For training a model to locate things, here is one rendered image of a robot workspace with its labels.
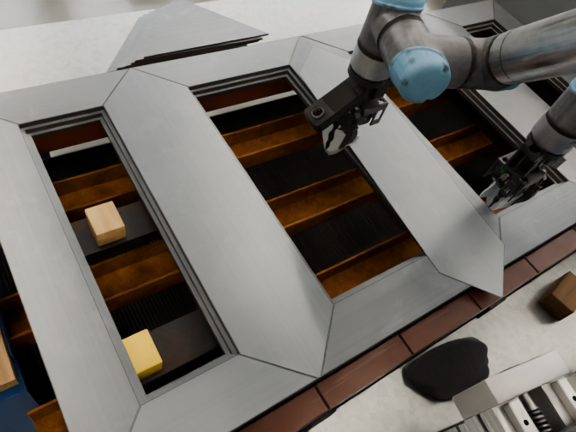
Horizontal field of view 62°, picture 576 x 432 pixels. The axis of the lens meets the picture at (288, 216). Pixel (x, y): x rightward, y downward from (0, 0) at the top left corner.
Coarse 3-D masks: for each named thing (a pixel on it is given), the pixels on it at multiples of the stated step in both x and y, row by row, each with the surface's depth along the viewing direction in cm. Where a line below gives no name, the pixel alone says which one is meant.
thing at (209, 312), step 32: (480, 32) 149; (480, 96) 126; (32, 128) 89; (64, 128) 92; (416, 128) 112; (512, 128) 121; (128, 160) 90; (352, 160) 104; (544, 192) 110; (64, 224) 79; (160, 224) 84; (416, 256) 93; (96, 288) 75; (192, 288) 79; (352, 288) 86; (416, 320) 84; (224, 352) 74; (256, 416) 68
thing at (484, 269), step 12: (492, 252) 95; (456, 264) 91; (468, 264) 92; (480, 264) 92; (492, 264) 93; (456, 276) 90; (468, 276) 90; (480, 276) 91; (492, 276) 91; (480, 288) 89
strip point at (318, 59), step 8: (312, 48) 121; (320, 48) 121; (312, 56) 119; (320, 56) 119; (328, 56) 120; (336, 56) 121; (304, 64) 116; (312, 64) 117; (320, 64) 117; (328, 64) 118; (336, 64) 119; (344, 64) 120; (304, 72) 114
